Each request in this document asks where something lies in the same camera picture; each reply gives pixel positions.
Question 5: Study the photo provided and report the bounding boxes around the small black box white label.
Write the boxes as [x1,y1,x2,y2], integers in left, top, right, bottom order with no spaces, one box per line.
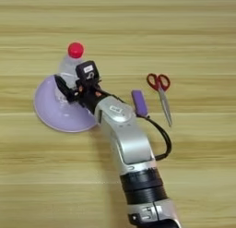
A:
[75,60,101,84]

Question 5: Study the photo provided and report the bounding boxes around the clear bottle red cap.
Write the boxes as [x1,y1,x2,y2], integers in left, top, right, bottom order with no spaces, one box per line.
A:
[54,42,86,103]

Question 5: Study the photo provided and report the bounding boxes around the round purple plate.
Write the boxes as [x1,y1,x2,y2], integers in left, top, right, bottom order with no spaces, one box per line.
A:
[32,74,100,134]

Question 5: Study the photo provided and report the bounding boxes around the red handled scissors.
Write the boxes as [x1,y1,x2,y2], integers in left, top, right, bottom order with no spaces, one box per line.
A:
[146,72,173,128]

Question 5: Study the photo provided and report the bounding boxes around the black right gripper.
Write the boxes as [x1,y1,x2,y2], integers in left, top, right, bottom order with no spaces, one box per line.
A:
[53,74,112,114]

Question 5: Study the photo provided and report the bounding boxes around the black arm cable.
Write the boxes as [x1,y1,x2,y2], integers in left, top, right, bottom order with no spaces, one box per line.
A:
[144,114,172,162]

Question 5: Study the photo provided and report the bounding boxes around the purple rectangular block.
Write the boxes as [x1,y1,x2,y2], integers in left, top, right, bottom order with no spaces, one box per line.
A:
[131,90,149,118]

